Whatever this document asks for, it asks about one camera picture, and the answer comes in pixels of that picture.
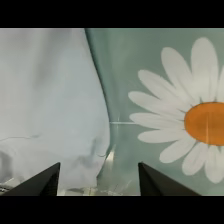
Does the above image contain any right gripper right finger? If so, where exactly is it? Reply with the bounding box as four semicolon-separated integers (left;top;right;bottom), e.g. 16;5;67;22
138;161;200;197

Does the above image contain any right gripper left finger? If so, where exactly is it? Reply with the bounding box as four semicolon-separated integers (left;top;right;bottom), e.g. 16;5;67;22
1;162;62;197

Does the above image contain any pale blue shirt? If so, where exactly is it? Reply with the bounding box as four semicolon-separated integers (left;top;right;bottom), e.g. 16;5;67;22
0;28;111;194

